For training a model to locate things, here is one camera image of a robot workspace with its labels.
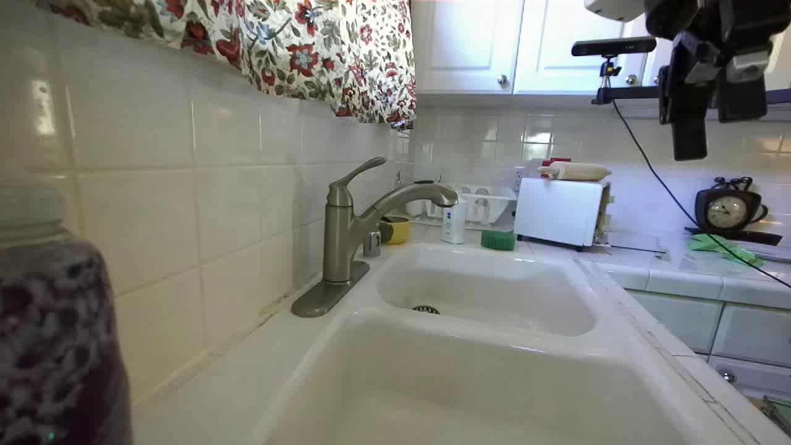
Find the clear plastic container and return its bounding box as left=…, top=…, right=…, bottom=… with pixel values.
left=456, top=183, right=519, bottom=232

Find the black round table clock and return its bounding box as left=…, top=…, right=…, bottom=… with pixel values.
left=684, top=176, right=785, bottom=248

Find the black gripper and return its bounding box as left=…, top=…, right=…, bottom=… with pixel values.
left=642, top=0, right=791, bottom=164

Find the green cloth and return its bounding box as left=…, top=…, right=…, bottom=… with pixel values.
left=686, top=232, right=767, bottom=270

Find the thin black camera cable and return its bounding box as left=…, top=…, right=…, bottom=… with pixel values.
left=611, top=97, right=791, bottom=291

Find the dark camera mount arm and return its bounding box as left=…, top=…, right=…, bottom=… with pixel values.
left=587, top=55, right=791, bottom=109

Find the white double basin sink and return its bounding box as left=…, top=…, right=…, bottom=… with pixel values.
left=250, top=239, right=748, bottom=445

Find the brushed metal sink faucet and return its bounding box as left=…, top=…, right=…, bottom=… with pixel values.
left=288, top=156, right=459, bottom=322

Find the white toaster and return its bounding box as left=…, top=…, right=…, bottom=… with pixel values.
left=512, top=160, right=618, bottom=251

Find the small white bottle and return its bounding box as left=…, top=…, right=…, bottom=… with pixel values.
left=437, top=196, right=469, bottom=248

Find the black stereo camera bar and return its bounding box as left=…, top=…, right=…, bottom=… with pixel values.
left=569, top=35, right=659, bottom=60

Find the floral print window curtain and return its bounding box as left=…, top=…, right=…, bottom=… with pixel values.
left=34, top=0, right=420, bottom=130

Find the purple floral dish soap bottle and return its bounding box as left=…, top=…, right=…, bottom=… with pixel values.
left=0, top=180, right=134, bottom=445

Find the green sponge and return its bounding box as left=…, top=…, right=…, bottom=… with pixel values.
left=479, top=227, right=519, bottom=254

